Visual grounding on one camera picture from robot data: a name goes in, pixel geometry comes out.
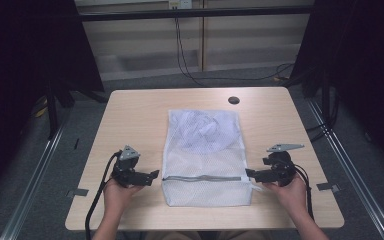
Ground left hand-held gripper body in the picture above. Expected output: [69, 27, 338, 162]
[111, 144, 154, 189]

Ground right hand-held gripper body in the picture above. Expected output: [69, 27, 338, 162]
[262, 143, 305, 188]

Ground white mesh laundry bag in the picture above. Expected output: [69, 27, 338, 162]
[161, 109, 264, 208]

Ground person's left hand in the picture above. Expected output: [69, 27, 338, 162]
[102, 178, 145, 216]

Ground person's right hand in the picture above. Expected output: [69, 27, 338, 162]
[262, 174, 310, 218]

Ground grey tape strip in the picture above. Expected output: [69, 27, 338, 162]
[66, 188, 90, 198]
[316, 182, 341, 194]

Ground white cloth inside bag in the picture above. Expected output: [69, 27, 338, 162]
[174, 111, 242, 155]

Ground person's legs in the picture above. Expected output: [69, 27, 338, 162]
[144, 230, 272, 240]

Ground black metal stand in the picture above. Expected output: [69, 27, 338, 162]
[44, 78, 76, 141]

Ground dark curtain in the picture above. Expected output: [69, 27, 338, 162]
[0, 0, 105, 204]
[291, 0, 384, 176]

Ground black horizontal bar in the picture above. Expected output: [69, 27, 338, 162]
[79, 5, 315, 23]

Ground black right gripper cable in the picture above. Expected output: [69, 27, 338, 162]
[293, 163, 315, 222]

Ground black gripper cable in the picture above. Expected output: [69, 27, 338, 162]
[84, 150, 124, 240]
[293, 163, 315, 222]

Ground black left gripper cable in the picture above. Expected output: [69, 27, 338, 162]
[84, 150, 124, 240]

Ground black floor cables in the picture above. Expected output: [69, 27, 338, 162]
[305, 84, 341, 144]

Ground metal floor rail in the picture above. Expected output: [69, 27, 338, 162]
[0, 124, 66, 240]
[307, 99, 384, 240]

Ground black wall cables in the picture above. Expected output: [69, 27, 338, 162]
[174, 16, 295, 88]

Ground white wall outlet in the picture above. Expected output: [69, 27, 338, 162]
[168, 0, 193, 10]

